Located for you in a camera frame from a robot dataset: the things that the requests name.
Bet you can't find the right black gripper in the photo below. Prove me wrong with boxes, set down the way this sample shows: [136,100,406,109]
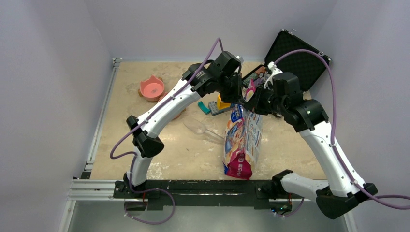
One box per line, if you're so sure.
[244,82,287,115]

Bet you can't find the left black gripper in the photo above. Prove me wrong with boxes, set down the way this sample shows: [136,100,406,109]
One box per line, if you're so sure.
[216,72,245,105]

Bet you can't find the colourful pet food bag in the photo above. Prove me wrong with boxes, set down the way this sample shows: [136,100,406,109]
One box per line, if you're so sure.
[222,78,264,180]

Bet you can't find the clear plastic scoop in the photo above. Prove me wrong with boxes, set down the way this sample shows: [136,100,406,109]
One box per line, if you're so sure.
[183,118,224,144]

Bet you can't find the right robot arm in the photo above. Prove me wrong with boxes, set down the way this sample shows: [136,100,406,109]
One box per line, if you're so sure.
[244,72,378,219]

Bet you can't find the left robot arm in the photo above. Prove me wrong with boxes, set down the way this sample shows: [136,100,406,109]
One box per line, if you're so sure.
[125,51,243,198]

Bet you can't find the near pink pet bowl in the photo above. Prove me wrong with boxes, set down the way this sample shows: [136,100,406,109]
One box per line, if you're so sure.
[158,92,186,120]

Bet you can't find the pink pet bowl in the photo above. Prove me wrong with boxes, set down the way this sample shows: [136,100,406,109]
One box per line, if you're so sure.
[158,92,186,120]
[138,75,165,102]

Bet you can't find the far pink pet bowl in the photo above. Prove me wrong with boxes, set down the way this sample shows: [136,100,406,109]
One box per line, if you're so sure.
[138,75,165,102]

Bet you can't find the yellow toy brick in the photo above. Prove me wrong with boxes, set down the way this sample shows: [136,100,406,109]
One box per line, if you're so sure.
[216,94,231,111]

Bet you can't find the grey blue toy brick base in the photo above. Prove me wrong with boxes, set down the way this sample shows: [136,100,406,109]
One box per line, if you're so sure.
[208,101,235,116]

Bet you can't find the teal toy brick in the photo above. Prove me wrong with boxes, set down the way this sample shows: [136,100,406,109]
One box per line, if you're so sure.
[197,101,210,115]

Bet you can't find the black poker chip case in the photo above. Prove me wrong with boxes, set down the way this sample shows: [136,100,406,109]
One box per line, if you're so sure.
[242,29,332,92]

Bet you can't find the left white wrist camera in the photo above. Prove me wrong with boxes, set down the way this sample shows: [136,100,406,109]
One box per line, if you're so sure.
[236,56,244,64]

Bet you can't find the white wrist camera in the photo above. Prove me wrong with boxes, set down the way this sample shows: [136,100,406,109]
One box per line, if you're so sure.
[263,62,283,90]
[236,56,244,64]

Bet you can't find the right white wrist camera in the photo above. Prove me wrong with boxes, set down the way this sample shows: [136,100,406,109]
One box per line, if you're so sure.
[263,62,283,90]

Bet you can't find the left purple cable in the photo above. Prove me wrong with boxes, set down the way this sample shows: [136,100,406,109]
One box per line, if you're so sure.
[110,38,224,193]

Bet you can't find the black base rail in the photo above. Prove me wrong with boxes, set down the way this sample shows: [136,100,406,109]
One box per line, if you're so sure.
[112,179,296,214]

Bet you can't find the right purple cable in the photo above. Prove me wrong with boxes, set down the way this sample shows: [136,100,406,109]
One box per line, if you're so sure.
[274,49,410,210]

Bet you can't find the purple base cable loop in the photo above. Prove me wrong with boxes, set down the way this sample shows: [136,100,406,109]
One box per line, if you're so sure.
[124,185,178,225]

